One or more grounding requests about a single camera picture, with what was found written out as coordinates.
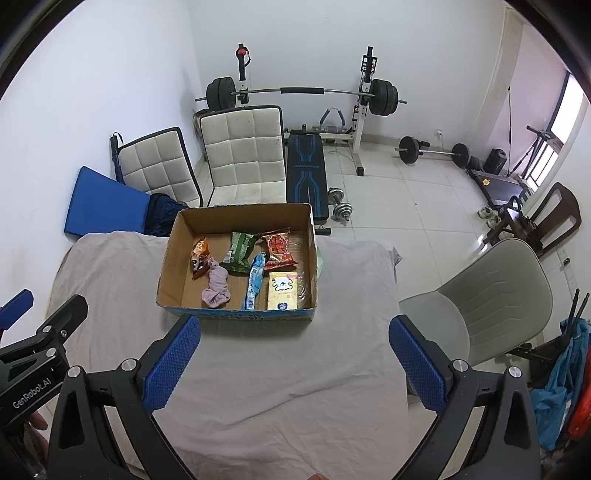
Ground yellow tissue pack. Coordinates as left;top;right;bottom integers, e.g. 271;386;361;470
267;271;301;311

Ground dark blue cloth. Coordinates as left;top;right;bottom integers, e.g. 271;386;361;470
145;193;188;238

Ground window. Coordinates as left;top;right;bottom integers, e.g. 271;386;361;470
526;69;591;190

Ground red bag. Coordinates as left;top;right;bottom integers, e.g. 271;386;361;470
568;397;591;439

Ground black weight bench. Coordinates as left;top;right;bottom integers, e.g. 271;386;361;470
286;129;329;220

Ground white weight rack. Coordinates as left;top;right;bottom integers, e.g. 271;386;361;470
233;44;393;176

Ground blue snack packet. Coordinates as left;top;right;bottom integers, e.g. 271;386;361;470
240;251;269;311

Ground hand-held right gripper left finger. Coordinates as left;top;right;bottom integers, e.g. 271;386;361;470
47;315;202;480

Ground blue foam mat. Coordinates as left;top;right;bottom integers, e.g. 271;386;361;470
62;166;151;237

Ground green snack packet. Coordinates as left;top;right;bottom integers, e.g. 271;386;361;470
222;231;259;276

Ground red snack packet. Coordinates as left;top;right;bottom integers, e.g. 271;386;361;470
260;227;299;271

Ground orange snack packet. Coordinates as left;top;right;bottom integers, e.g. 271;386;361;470
189;235;212;280

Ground person's left hand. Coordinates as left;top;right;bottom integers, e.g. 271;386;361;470
25;410;51;435

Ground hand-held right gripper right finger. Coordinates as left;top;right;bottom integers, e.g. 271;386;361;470
389;315;541;480

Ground grey curved handle bar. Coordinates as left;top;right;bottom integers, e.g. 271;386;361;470
318;108;348;134

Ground black tripod stand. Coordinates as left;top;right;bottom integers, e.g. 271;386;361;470
508;124;561;178

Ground black antennas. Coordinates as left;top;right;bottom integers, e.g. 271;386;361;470
566;288;591;324

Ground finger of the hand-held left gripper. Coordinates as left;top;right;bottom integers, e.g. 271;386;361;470
0;294;88;365
0;289;34;330

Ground blue plastic bag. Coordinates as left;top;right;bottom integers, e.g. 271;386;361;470
531;318;591;450

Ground cardboard box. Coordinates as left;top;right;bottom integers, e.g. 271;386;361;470
156;203;320;329

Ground black stick with strap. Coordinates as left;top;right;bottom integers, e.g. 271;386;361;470
109;132;125;183

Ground white padded chair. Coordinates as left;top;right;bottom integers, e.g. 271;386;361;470
198;105;288;206
111;127;204;208

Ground brown treadmill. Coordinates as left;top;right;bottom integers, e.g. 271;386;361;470
466;166;532;206

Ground brown wooden chair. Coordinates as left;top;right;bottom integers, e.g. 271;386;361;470
485;182;583;257

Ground pink sock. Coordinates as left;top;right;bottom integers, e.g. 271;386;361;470
202;258;232;308

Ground short barbell with black plates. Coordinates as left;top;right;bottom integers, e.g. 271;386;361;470
394;135;472;168

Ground chrome dumbbell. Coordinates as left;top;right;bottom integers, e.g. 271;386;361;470
327;187;354;224

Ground long barbell with black plates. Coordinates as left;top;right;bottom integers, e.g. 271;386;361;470
194;77;408;116

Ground black speaker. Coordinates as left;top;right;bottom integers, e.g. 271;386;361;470
484;148;508;175

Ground black pole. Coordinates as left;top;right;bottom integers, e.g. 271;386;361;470
507;85;514;176

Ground grey plastic chair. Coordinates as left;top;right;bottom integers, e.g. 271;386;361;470
399;239;553;370

